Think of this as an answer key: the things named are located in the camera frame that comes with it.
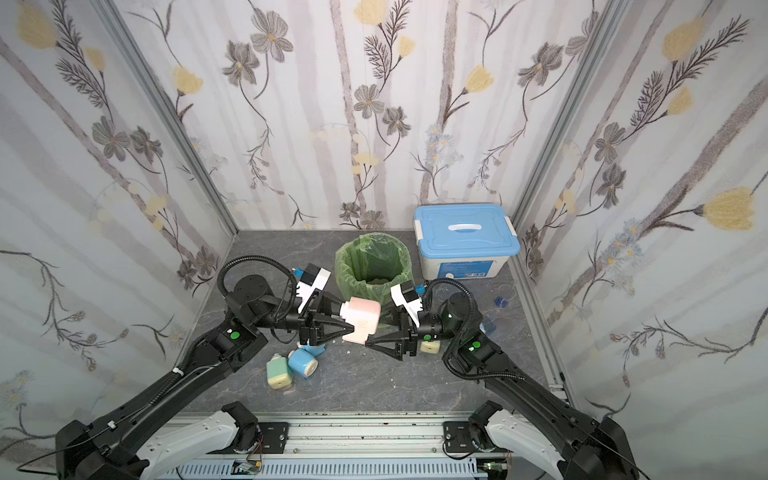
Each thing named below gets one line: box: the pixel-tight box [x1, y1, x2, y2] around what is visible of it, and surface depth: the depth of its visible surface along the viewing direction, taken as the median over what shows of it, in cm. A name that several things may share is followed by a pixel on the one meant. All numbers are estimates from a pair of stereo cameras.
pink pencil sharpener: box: [339, 297, 381, 345], surface depth 57 cm
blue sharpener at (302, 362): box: [288, 348, 319, 378], surface depth 82 cm
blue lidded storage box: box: [414, 203, 521, 280], surface depth 100 cm
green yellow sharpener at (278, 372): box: [266, 353, 292, 389], surface depth 80 cm
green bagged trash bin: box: [334, 232, 414, 309], surface depth 88 cm
